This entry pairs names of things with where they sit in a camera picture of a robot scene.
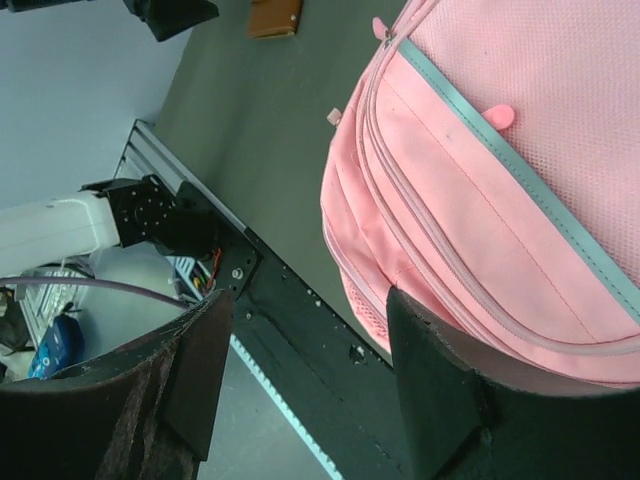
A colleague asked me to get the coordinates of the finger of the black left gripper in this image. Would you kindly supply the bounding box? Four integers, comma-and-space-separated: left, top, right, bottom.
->
124, 0, 219, 42

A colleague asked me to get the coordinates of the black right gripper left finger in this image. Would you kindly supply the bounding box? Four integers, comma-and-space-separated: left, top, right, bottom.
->
1, 290, 233, 479

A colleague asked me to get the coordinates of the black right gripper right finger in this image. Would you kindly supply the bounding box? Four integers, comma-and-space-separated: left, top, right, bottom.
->
387, 288, 639, 479

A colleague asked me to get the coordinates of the brown leather wallet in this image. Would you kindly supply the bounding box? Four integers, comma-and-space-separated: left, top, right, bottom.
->
247, 0, 303, 39

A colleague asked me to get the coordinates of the pink student backpack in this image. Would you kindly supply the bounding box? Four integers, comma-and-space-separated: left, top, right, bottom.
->
320, 1, 639, 389

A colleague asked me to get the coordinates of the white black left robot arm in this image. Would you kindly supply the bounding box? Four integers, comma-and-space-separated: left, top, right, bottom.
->
1, 1, 219, 276

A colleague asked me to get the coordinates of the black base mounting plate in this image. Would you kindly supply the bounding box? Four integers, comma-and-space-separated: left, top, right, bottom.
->
177, 181, 412, 479

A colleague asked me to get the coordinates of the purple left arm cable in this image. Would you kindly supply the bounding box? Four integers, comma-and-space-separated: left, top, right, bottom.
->
0, 277, 189, 309

